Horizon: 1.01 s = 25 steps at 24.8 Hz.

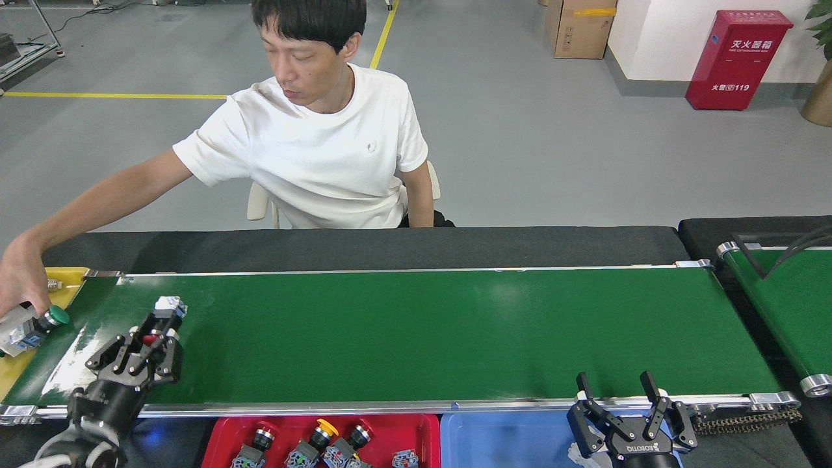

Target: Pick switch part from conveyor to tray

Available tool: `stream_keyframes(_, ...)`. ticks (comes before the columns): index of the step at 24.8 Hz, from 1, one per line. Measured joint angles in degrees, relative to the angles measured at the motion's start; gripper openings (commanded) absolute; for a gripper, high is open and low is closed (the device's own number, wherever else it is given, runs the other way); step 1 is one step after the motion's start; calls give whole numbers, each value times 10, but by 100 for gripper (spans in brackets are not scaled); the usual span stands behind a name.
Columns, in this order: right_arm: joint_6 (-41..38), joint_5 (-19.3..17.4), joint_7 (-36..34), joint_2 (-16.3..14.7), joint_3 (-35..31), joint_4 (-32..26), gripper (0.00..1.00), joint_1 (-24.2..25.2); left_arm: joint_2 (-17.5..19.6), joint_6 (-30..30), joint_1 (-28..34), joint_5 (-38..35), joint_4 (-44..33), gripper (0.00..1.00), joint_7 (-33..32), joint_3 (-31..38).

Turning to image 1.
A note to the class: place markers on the person's right forearm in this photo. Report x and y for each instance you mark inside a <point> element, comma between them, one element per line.
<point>71,214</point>

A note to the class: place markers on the potted plant gold pot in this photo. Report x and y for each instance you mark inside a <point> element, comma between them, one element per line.
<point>820,104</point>

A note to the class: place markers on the red mushroom button switch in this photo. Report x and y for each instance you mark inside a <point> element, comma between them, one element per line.
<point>170,305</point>

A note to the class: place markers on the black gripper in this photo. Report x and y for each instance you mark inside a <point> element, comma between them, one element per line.
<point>107,409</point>
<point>643,452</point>

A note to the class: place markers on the person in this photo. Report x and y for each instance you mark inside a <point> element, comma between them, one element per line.
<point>312,149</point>

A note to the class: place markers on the long green conveyor belt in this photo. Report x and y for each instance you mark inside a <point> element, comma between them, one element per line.
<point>422,338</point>

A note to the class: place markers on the grey office chair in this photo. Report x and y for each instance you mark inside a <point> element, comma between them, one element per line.
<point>259,201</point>

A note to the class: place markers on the red plastic bin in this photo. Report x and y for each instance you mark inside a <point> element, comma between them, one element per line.
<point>390,432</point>

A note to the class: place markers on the blue switch contact block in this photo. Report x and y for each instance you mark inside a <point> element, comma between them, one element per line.
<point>405,459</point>
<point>361,463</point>

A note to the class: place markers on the brown cardboard box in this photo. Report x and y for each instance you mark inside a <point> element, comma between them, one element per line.
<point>578,29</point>

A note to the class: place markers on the dark grey equipment box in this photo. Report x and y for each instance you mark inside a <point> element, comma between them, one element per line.
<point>6,51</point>

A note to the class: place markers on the narrow green conveyor belt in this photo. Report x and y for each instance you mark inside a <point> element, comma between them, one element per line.
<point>793,312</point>

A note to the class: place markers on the black guide frame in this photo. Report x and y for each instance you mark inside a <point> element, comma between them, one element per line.
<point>741,242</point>

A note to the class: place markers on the blue plastic bin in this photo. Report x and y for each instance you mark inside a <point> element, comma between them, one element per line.
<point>507,442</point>

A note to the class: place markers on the metal frame rack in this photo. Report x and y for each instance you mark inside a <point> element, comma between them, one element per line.
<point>45,26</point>

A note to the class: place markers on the person's right hand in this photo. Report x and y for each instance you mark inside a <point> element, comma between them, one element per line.
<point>23,276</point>

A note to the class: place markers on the red push button switch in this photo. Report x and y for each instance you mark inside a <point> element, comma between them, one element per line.
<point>265,430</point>
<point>361,434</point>

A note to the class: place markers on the yellow mushroom button switch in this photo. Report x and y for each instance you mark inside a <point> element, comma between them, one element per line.
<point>327,427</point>

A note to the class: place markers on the red fire extinguisher box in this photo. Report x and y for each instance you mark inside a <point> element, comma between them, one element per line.
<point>738,62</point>

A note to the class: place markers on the yellow plastic tray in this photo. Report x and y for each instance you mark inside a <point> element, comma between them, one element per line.
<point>13,374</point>

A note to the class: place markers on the green push button switch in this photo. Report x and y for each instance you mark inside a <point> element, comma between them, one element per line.
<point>57,316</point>

